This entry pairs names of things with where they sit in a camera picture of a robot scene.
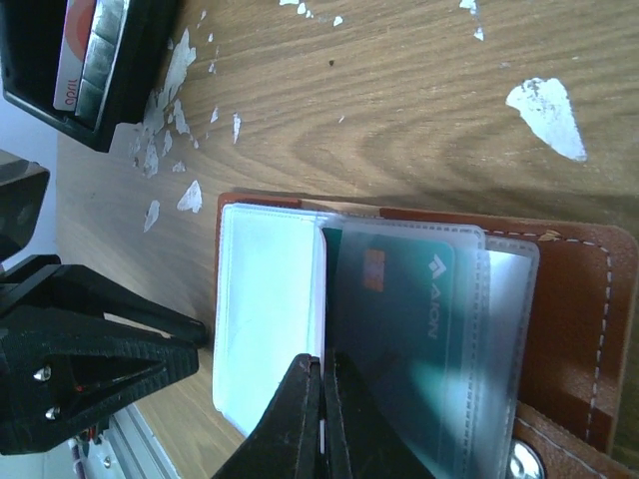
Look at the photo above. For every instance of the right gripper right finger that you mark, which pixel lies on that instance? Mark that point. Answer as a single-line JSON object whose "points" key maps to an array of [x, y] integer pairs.
{"points": [[360, 443]]}

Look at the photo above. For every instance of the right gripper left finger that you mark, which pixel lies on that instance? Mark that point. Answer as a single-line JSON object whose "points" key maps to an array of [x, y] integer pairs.
{"points": [[286, 441]]}

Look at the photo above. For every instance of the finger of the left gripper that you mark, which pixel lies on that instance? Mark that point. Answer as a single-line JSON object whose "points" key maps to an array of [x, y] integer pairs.
{"points": [[43, 281], [63, 372]]}

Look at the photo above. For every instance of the brown leather card holder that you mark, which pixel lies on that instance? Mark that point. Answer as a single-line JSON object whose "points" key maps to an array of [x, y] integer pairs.
{"points": [[536, 345]]}

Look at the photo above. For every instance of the black bin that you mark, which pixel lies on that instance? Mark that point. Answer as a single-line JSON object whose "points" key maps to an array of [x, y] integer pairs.
{"points": [[126, 44]]}

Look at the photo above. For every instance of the red white cards stack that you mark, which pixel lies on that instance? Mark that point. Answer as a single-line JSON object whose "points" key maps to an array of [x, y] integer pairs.
{"points": [[76, 30]]}

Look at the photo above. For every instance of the white paper scrap pile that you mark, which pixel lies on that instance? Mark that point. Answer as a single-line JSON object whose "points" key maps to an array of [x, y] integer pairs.
{"points": [[163, 110]]}

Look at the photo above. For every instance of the white paper scrap small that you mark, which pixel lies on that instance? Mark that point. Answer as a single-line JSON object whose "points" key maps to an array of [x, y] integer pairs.
{"points": [[544, 106]]}

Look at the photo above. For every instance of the aluminium rail frame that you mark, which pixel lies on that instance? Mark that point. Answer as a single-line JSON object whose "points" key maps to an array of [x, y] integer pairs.
{"points": [[126, 448]]}

